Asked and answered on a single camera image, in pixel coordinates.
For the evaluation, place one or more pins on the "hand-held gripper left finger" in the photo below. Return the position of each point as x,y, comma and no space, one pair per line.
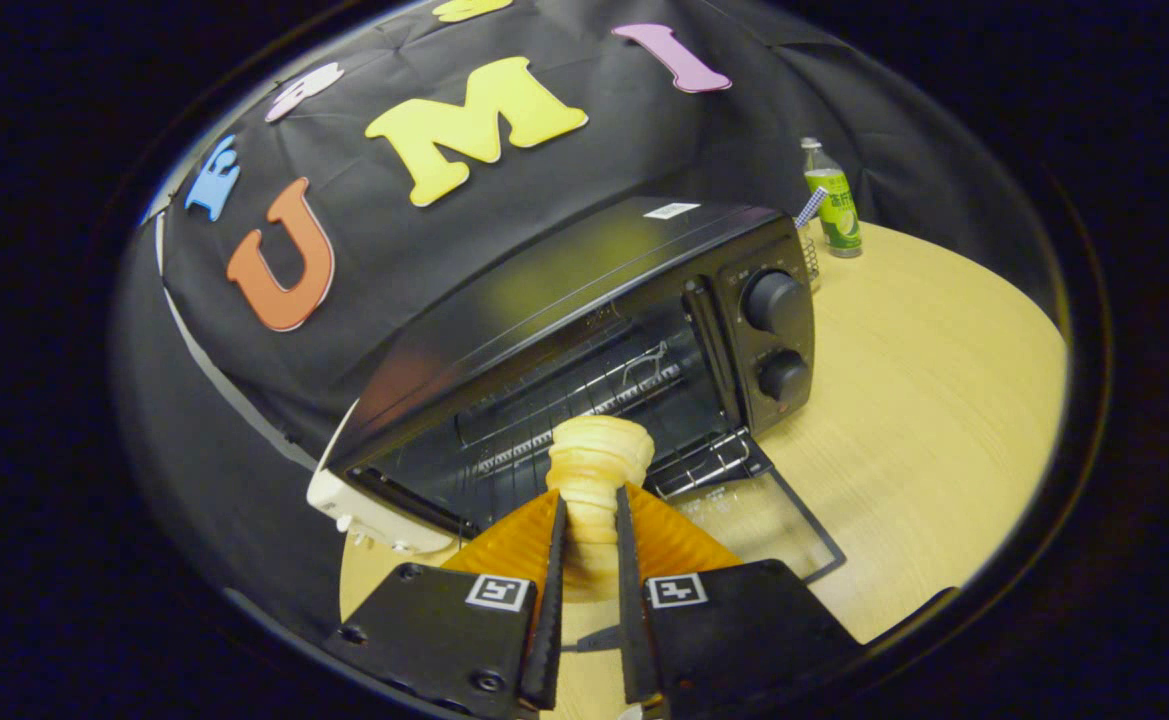
552,620

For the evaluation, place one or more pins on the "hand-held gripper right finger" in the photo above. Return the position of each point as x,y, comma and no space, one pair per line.
630,620

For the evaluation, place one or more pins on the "yellow ridged bread roll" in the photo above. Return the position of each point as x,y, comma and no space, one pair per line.
599,460

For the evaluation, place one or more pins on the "black toaster oven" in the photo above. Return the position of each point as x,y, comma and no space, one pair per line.
564,280

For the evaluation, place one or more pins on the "white pop-up toaster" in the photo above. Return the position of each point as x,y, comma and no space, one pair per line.
374,515

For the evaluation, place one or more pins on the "checkered straw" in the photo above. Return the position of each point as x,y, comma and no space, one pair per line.
810,207

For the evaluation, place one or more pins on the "green label drink bottle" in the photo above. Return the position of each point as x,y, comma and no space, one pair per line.
834,210

